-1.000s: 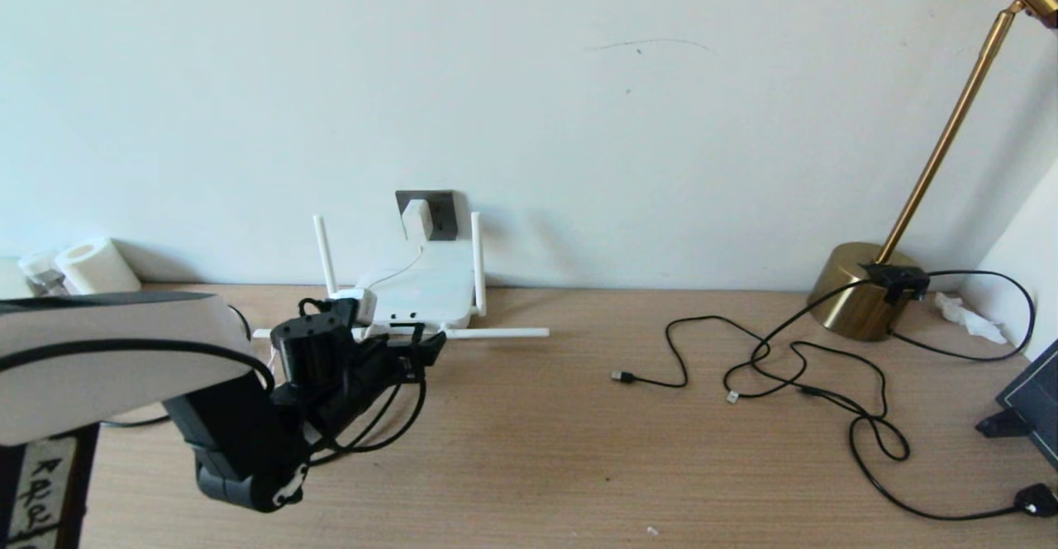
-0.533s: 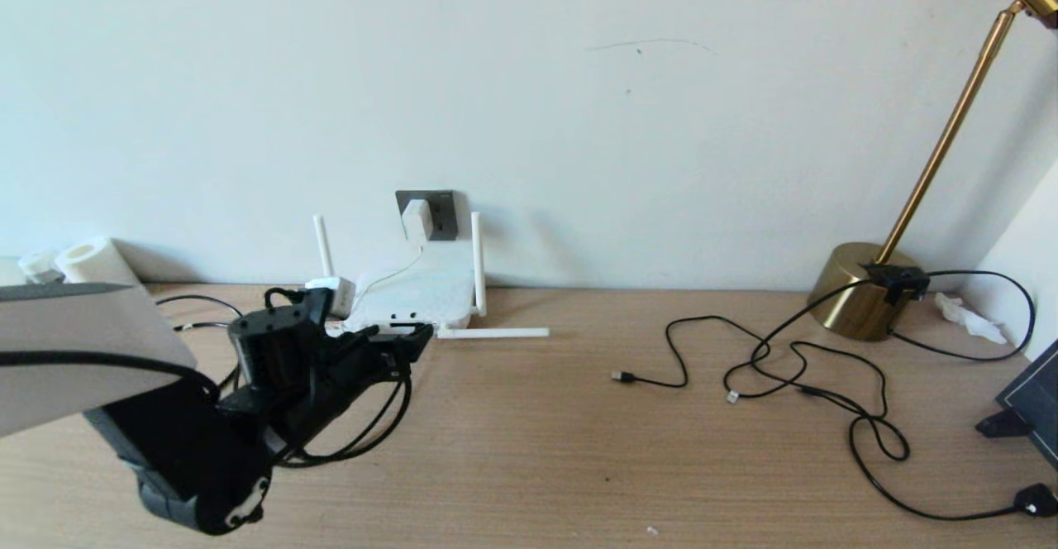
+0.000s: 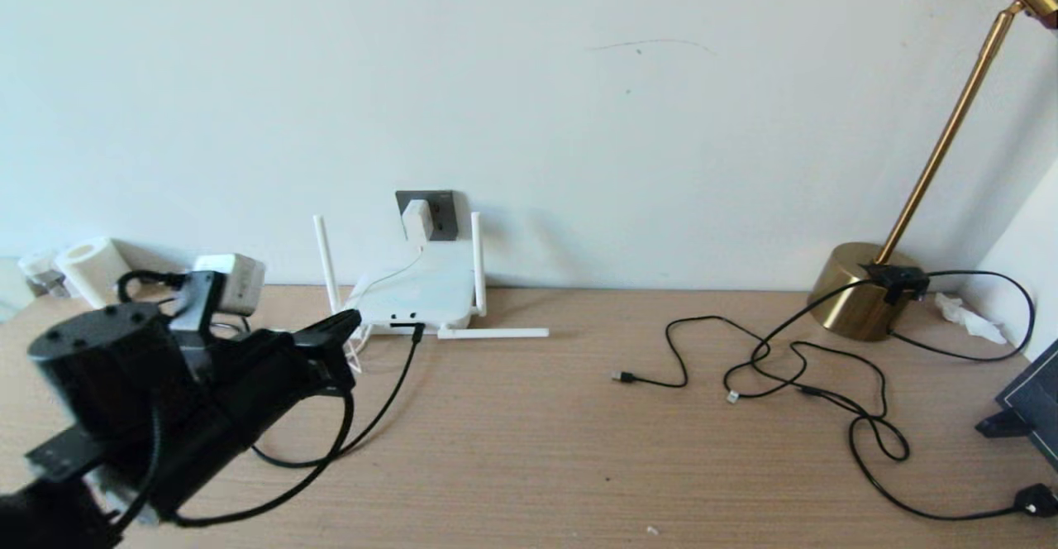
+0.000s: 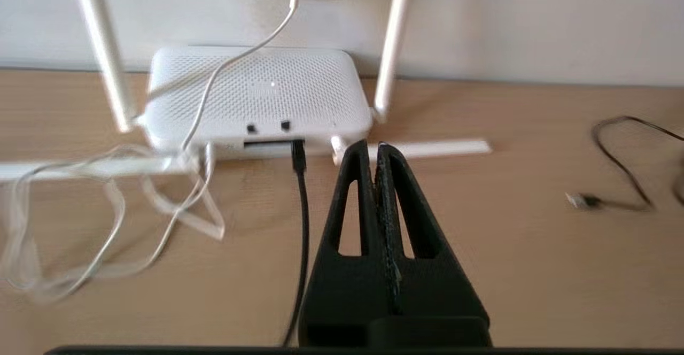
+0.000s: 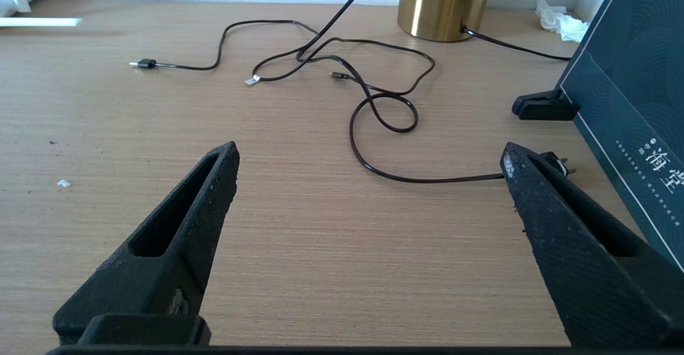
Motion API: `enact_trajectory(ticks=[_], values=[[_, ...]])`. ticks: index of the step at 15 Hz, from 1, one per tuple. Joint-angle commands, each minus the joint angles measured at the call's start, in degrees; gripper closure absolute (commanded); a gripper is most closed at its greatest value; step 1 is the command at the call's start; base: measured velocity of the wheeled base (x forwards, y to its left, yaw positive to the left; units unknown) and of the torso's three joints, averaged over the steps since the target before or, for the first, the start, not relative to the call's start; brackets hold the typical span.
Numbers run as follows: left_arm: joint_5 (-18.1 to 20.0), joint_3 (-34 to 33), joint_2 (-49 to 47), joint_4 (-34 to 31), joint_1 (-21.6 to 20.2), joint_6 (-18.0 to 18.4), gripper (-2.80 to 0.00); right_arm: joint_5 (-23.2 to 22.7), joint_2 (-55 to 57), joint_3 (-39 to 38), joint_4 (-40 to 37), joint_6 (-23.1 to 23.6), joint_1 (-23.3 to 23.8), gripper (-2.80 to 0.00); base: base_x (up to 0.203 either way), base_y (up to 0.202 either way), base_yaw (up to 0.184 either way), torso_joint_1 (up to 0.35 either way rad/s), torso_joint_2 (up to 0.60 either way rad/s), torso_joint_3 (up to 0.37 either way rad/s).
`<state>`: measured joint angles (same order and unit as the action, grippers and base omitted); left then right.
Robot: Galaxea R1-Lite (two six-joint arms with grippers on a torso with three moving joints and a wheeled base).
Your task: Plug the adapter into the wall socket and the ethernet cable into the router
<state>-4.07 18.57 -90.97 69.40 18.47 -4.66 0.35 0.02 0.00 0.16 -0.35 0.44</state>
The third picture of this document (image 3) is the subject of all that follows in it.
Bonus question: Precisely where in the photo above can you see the black ethernet cable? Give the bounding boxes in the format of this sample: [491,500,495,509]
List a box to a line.
[207,317,427,470]

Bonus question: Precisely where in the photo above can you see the thin white adapter cable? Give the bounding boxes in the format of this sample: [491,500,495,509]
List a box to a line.
[341,243,427,374]

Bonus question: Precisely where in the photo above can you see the white power adapter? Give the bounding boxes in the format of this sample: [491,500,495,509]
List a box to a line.
[402,200,436,245]

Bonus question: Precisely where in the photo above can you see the white wifi router with antennas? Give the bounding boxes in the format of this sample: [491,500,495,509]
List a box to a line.
[312,212,550,341]

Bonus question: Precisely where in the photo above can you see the white toilet paper roll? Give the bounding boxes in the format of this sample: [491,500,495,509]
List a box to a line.
[54,237,135,308]

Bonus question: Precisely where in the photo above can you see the small clear plastic container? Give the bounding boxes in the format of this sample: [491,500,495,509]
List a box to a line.
[18,251,69,298]

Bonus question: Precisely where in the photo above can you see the brass desk lamp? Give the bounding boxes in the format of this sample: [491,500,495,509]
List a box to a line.
[806,0,1058,343]

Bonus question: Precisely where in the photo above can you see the small black adapter box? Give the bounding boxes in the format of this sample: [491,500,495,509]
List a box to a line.
[860,262,930,306]

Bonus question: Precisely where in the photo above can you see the crumpled white tissue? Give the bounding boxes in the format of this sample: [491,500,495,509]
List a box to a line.
[934,293,1009,346]

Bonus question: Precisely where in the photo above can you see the dark framed board with stand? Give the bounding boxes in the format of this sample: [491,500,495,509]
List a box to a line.
[974,336,1058,474]

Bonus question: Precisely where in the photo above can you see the black braided cable sleeve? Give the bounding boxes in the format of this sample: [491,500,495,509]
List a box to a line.
[107,388,357,530]

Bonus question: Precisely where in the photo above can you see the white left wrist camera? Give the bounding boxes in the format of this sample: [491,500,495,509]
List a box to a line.
[193,253,267,317]

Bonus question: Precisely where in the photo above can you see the grey wall socket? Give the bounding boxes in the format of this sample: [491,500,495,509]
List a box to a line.
[396,191,458,241]

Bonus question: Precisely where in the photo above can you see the black USB cable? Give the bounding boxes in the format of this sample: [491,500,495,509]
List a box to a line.
[612,315,889,418]

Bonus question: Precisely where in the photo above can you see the black cable with white tip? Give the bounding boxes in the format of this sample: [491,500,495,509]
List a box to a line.
[722,280,877,405]

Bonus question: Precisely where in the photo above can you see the thin black looped cable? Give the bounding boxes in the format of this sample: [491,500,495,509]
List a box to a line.
[884,270,1036,363]

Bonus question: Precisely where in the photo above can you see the black power cord with plug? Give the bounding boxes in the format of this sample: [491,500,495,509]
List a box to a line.
[793,384,1058,522]

